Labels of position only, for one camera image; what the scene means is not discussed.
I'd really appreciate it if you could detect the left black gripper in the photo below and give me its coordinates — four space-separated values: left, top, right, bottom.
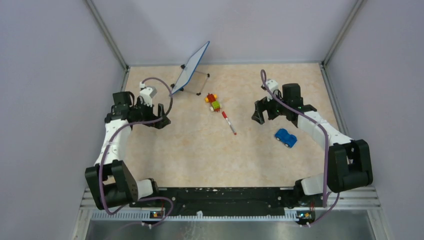
130 97 170 129

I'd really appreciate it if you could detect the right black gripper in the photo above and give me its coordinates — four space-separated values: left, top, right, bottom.
252 89 289 125

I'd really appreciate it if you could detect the white whiteboard marker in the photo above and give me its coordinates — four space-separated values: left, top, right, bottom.
221 111 237 135

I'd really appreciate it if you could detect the blue framed whiteboard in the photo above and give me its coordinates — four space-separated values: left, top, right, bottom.
171 41 211 96

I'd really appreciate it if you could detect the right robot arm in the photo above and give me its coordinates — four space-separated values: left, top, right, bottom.
251 79 374 206

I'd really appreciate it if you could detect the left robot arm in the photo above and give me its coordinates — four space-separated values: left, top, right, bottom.
84 87 171 210

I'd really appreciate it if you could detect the metal whiteboard stand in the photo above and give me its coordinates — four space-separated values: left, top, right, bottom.
182 69 206 94

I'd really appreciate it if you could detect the blue toy car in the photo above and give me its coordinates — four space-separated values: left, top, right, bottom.
274 128 298 148

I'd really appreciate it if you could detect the colourful toy brick vehicle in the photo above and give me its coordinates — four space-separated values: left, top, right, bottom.
204 93 222 112

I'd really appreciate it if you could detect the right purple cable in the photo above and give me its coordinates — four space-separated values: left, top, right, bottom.
260 69 341 228

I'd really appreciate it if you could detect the purple cable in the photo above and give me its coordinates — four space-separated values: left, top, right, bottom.
260 69 341 228
98 77 174 229

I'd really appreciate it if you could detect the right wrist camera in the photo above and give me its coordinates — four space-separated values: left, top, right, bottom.
262 78 279 99

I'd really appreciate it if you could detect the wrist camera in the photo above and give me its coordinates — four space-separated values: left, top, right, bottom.
138 82 157 107
262 78 279 99

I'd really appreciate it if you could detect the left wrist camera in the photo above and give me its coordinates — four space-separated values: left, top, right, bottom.
138 82 157 107

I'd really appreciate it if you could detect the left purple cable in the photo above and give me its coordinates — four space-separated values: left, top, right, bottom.
98 77 174 229

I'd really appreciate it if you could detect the left aluminium frame post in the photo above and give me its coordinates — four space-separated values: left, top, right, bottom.
84 0 129 72

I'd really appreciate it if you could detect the aluminium frame post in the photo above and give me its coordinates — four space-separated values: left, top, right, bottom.
84 0 129 72
321 0 367 68

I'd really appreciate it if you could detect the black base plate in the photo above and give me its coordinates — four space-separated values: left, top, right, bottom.
129 187 323 217

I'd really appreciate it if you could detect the white slotted cable duct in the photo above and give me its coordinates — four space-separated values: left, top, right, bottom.
91 210 299 222

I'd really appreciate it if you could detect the right aluminium frame post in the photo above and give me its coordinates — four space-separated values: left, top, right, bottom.
321 0 367 68

